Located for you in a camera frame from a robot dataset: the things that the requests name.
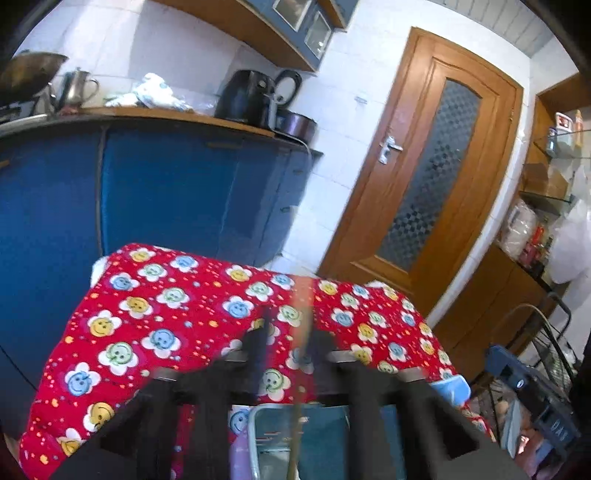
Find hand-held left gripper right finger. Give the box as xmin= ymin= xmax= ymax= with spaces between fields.
xmin=307 ymin=330 xmax=529 ymax=480

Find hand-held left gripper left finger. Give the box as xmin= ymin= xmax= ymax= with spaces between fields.
xmin=50 ymin=308 xmax=280 ymax=480

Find wooden chopstick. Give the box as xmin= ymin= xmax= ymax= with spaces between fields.
xmin=286 ymin=276 xmax=315 ymax=480

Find light blue utensil holder box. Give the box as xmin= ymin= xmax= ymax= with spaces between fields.
xmin=233 ymin=403 xmax=407 ymax=480

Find red smiley flower tablecloth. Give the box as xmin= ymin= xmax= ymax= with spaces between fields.
xmin=18 ymin=242 xmax=498 ymax=480

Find wooden shelf unit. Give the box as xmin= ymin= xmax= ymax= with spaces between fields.
xmin=433 ymin=73 xmax=591 ymax=385

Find wooden door with frosted glass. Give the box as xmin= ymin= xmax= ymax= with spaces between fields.
xmin=318 ymin=26 xmax=525 ymax=318

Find red bottles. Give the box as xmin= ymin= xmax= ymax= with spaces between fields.
xmin=521 ymin=225 xmax=555 ymax=274

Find white plastic bag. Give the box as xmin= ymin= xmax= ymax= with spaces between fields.
xmin=546 ymin=198 xmax=591 ymax=285

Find clear bag of goods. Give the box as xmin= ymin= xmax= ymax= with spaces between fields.
xmin=500 ymin=198 xmax=539 ymax=259

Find blue base cabinet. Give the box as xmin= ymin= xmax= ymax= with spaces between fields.
xmin=0 ymin=115 xmax=324 ymax=444

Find cardboard box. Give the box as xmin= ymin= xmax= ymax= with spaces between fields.
xmin=523 ymin=161 xmax=570 ymax=200

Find dark cooking pot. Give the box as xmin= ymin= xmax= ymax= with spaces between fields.
xmin=277 ymin=110 xmax=319 ymax=142

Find wooden countertop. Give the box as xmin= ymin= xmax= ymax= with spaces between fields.
xmin=0 ymin=106 xmax=324 ymax=158

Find black air fryer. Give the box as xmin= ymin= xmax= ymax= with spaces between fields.
xmin=214 ymin=69 xmax=274 ymax=128

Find black electric kettle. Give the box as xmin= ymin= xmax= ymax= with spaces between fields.
xmin=272 ymin=69 xmax=304 ymax=121

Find white printed cloth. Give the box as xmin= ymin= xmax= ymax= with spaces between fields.
xmin=104 ymin=72 xmax=195 ymax=113

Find steel jug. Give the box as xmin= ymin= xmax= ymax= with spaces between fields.
xmin=50 ymin=68 xmax=100 ymax=112

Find steel wok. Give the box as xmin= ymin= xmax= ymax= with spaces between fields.
xmin=0 ymin=52 xmax=69 ymax=106

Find black wire rack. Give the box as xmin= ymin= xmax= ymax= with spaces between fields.
xmin=479 ymin=293 xmax=583 ymax=462

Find silver door handle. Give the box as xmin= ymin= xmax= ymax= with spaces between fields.
xmin=377 ymin=135 xmax=404 ymax=165

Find wall cabinet with glass doors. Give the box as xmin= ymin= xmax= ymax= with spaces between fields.
xmin=152 ymin=0 xmax=360 ymax=73

